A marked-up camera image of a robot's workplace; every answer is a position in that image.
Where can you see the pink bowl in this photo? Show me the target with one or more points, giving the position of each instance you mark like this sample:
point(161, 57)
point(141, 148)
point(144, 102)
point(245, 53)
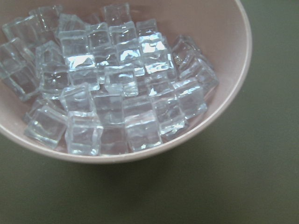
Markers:
point(221, 29)

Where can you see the clear ice cubes pile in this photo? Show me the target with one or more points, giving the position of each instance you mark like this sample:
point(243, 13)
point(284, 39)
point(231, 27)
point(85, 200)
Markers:
point(105, 87)

